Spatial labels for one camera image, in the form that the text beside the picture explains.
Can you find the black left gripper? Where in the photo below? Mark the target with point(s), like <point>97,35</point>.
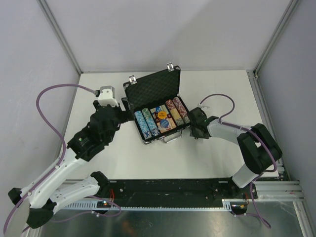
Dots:
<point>125,115</point>

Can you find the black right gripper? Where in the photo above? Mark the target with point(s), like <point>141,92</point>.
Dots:
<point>193,133</point>

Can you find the red card deck box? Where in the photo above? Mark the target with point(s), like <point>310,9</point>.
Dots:
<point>171,124</point>

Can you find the orange big blind button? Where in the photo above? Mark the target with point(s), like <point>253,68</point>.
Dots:
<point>161,114</point>

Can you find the blue small blind button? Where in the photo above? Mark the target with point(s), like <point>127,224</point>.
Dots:
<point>164,123</point>

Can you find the blue card deck box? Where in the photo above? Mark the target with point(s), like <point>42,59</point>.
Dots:
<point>156,110</point>

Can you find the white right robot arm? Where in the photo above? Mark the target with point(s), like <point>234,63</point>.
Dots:
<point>258,147</point>

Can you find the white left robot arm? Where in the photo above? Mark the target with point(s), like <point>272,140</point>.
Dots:
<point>44,195</point>

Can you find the yellow chip stack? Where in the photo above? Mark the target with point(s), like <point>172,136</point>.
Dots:
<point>178,119</point>

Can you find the purple chip stack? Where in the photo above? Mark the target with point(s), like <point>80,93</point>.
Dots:
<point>181,109</point>

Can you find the light blue chip stack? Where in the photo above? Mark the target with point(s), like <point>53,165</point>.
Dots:
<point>143,125</point>

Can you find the black poker chip case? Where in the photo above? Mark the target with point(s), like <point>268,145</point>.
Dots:
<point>152,90</point>

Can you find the green chip stack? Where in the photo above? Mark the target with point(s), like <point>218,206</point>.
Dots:
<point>150,122</point>

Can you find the red chip stack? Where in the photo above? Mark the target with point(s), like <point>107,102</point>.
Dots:
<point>170,105</point>

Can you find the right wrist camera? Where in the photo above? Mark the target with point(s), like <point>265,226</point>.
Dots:
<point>200,105</point>

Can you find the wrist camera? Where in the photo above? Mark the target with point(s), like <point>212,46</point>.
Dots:
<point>200,105</point>
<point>107,97</point>

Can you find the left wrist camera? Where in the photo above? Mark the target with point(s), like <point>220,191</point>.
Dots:
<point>107,97</point>

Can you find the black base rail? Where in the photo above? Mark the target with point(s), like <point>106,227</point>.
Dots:
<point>192,192</point>

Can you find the white cable duct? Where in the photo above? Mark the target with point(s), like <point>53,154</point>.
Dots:
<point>98,205</point>

